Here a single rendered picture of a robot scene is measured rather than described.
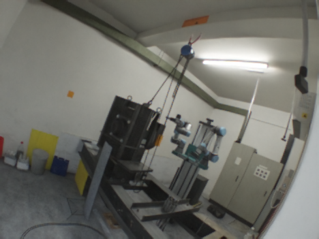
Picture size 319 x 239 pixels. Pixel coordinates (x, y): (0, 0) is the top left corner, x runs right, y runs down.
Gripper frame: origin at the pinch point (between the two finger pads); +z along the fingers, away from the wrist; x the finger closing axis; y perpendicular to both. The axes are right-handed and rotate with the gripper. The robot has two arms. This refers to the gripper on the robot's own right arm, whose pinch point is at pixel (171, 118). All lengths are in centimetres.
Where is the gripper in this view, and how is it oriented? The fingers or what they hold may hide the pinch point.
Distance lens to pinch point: 197.5
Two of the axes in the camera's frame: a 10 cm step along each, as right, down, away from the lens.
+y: -3.4, 9.4, 0.1
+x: -8.0, -2.9, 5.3
